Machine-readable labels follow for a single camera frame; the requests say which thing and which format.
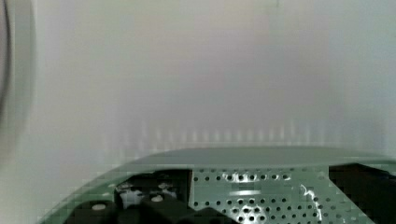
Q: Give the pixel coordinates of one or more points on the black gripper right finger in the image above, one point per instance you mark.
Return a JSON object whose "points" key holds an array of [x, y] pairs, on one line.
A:
{"points": [[372, 190]]}

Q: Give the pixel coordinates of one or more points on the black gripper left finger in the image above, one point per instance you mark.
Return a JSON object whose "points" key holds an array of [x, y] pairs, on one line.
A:
{"points": [[173, 183]]}

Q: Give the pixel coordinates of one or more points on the green plastic strainer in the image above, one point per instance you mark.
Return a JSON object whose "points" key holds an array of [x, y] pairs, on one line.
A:
{"points": [[229, 185]]}

